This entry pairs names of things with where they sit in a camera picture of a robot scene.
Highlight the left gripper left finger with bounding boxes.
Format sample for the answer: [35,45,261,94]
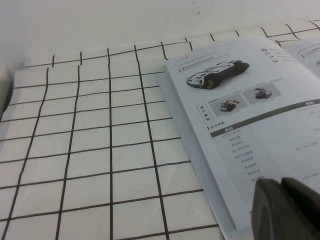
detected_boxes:
[251,177,313,240]

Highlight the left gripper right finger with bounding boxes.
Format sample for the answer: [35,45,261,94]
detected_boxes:
[280,176,320,240]

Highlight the white product catalogue book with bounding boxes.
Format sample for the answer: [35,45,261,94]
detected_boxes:
[154,34,320,240]

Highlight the white black-grid tablecloth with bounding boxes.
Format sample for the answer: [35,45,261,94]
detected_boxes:
[0,18,320,240]

